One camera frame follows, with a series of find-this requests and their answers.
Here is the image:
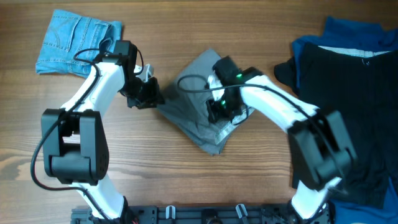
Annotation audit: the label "left black cable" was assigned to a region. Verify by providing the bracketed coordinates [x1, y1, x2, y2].
[29, 47, 145, 222]

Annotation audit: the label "blue shirt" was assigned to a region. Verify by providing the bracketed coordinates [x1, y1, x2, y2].
[292, 16, 397, 88]

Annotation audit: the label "folded light blue jeans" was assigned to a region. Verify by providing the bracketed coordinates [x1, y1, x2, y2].
[35, 9, 122, 78]

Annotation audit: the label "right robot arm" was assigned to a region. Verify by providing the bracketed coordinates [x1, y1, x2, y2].
[205, 67, 358, 221]

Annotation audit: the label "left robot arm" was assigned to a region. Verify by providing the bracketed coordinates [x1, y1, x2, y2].
[34, 53, 162, 223]

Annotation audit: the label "black cable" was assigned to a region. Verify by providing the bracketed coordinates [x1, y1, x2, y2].
[176, 73, 343, 218]
[29, 47, 145, 222]

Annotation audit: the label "right black cable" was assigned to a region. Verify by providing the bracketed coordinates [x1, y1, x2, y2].
[176, 73, 343, 218]

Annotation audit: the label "grey shorts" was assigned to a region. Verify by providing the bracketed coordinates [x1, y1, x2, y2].
[157, 49, 254, 155]

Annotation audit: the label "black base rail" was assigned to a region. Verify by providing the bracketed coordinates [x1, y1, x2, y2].
[70, 203, 333, 224]

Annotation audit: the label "black garment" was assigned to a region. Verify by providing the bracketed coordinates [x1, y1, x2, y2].
[274, 44, 397, 208]

